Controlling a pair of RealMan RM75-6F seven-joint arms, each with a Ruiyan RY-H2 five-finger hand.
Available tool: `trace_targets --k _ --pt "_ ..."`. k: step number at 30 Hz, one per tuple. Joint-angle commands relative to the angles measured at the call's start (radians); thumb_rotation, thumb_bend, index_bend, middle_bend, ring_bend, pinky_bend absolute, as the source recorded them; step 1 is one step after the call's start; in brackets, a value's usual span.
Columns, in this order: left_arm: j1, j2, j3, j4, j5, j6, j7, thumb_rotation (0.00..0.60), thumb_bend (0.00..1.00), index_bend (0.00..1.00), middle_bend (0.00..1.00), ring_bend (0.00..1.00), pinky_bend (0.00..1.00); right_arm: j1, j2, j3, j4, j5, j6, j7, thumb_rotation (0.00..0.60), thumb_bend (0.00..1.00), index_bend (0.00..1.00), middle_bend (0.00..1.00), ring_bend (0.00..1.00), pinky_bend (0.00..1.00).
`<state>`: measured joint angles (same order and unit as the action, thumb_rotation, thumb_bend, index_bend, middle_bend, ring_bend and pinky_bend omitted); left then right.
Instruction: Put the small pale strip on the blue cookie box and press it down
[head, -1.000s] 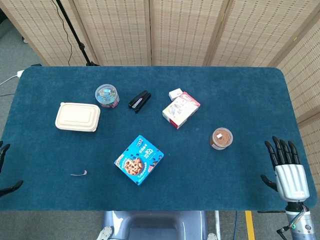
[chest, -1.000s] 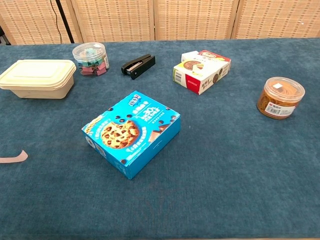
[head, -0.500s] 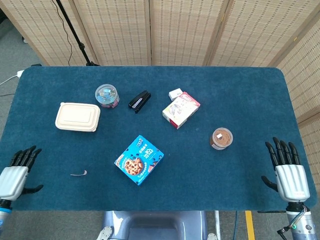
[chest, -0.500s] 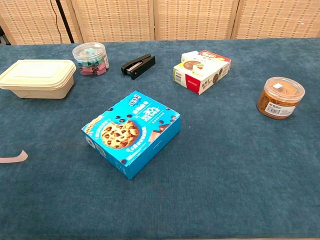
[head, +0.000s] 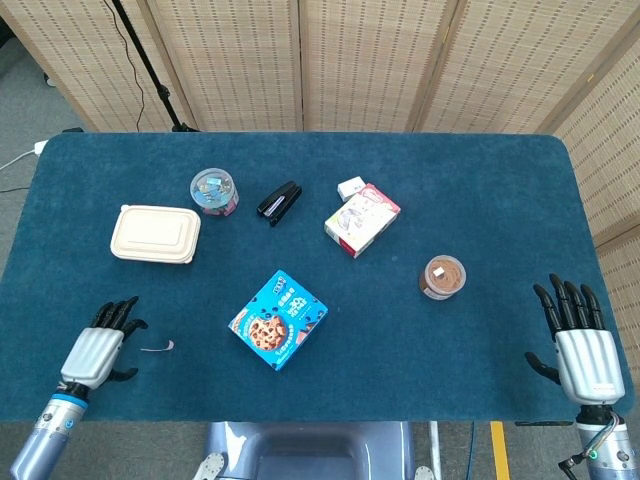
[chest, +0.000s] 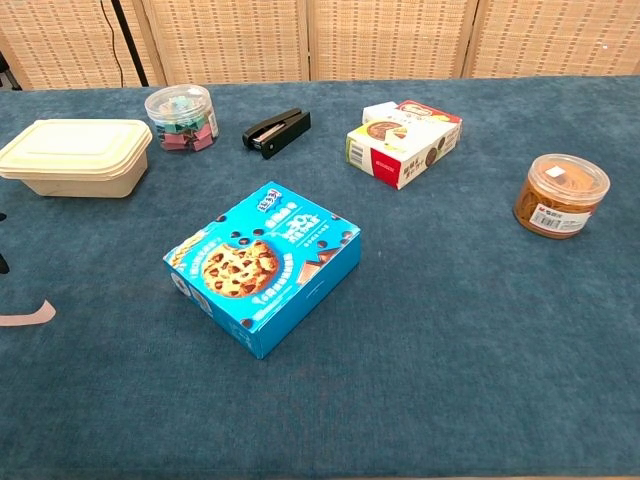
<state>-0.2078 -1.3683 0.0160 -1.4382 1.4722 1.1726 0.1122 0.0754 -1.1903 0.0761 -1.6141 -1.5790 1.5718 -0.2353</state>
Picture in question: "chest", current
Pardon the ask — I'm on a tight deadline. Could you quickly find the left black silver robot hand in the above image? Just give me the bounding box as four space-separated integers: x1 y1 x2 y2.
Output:
0 212 10 275

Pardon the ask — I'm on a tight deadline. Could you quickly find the blue chocolate chip cookie box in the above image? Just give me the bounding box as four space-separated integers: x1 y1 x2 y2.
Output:
162 180 362 360

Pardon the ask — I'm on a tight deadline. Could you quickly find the beige lidded lunch box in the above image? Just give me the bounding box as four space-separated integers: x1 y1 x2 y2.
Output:
0 118 154 199

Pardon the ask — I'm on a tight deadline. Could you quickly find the clear jar of binder clips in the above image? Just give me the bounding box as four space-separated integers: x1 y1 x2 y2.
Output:
144 84 220 153

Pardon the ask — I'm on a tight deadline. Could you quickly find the black tripod stand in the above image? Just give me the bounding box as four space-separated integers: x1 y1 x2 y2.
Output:
110 0 150 88

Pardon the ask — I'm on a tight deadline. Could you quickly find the black stapler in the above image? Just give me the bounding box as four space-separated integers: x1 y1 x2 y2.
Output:
242 107 312 161

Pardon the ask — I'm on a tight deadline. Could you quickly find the bamboo folding screen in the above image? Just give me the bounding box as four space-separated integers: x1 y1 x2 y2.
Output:
0 0 640 91

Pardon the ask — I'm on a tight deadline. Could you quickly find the white and red biscuit box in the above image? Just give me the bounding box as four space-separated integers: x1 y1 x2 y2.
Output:
345 99 464 192

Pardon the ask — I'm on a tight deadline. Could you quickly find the blue felt table cloth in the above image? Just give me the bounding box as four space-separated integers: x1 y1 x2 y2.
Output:
0 74 640 476

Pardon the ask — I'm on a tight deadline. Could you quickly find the clear jar of rubber bands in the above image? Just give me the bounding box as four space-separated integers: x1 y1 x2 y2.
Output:
513 153 612 240

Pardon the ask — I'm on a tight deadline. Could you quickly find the thin black hanging cable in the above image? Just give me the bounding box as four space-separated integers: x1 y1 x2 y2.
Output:
99 0 126 89

